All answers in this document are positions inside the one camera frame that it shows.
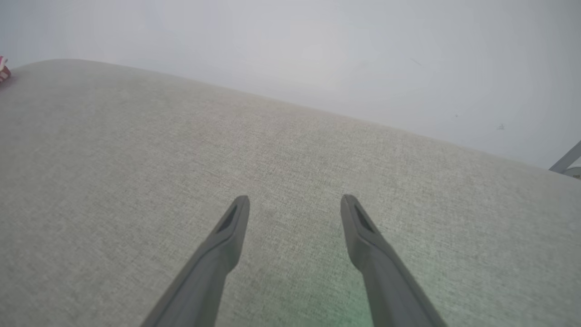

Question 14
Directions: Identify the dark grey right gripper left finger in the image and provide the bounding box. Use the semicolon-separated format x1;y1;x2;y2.
140;195;251;327

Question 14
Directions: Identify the grey fabric sofa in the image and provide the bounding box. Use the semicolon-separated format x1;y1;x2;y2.
0;58;581;327

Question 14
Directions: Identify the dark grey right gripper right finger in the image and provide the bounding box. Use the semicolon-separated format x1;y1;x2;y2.
340;194;448;327

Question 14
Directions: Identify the grey metal bar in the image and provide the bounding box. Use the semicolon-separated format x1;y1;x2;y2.
548;140;581;173

